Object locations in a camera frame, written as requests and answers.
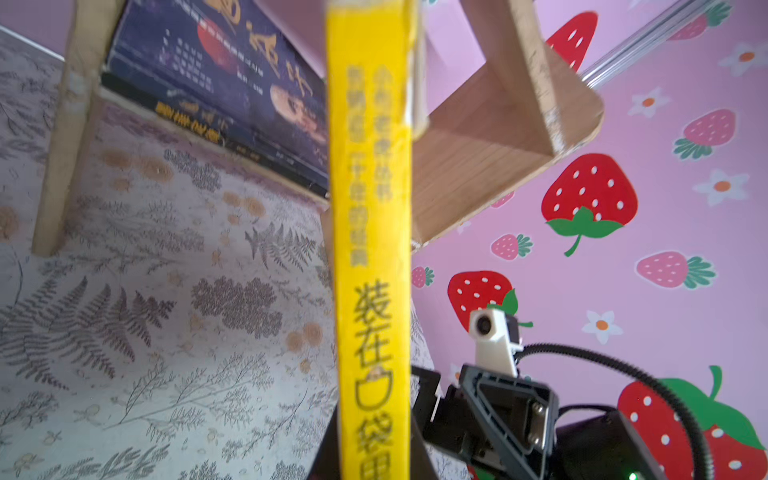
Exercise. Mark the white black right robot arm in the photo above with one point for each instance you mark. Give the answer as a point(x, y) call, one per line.
point(602, 447)

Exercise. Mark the wooden two-tier shelf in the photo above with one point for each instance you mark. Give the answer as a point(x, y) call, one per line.
point(520, 113)

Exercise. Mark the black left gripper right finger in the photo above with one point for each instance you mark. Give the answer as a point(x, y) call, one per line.
point(421, 467)

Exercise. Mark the dark old man book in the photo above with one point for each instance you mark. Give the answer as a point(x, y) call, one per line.
point(227, 62)

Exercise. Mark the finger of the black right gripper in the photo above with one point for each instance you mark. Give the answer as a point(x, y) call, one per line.
point(514, 424)

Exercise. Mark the yellow cartoon cover book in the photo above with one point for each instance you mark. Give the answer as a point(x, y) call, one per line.
point(370, 46)

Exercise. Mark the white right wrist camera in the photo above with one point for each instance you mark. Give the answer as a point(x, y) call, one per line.
point(497, 341)

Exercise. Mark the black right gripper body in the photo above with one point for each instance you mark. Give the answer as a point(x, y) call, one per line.
point(444, 420)

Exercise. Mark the right aluminium corner post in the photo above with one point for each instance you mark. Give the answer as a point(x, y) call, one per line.
point(641, 43)

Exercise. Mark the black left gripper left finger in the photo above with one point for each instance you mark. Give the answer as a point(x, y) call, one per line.
point(326, 465)

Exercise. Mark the black antler cover book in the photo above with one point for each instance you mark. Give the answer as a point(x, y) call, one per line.
point(255, 153)

